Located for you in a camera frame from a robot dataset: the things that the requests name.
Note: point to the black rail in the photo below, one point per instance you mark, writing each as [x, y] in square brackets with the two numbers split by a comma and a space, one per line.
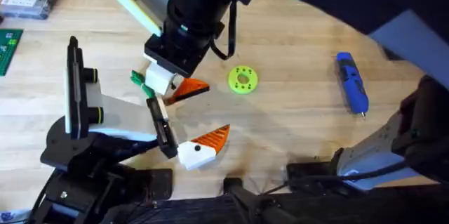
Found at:
[196, 210]

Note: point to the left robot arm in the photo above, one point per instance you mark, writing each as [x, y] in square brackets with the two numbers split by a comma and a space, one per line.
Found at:
[77, 153]

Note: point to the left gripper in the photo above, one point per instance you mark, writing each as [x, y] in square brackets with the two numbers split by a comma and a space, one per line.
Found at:
[122, 115]

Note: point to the green toy vegetable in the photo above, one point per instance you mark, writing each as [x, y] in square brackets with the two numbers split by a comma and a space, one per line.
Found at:
[140, 81]

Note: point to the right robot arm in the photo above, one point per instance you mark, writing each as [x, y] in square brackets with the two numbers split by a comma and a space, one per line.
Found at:
[368, 153]

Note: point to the green disc with holes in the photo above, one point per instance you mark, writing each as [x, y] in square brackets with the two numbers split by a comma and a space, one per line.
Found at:
[242, 79]

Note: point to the black upright wrist plate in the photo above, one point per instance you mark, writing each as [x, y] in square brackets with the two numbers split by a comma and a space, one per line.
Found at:
[75, 87]
[140, 10]

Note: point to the blue electric screwdriver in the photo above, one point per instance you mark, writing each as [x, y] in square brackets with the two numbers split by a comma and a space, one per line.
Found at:
[351, 81]

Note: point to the green toy block board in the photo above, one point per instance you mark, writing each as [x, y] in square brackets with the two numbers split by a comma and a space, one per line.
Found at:
[8, 52]

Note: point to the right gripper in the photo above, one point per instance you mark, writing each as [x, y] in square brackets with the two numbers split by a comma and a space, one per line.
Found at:
[196, 6]

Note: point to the orange ribbed wedge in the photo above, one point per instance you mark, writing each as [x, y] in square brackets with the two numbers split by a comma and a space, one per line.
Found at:
[191, 86]

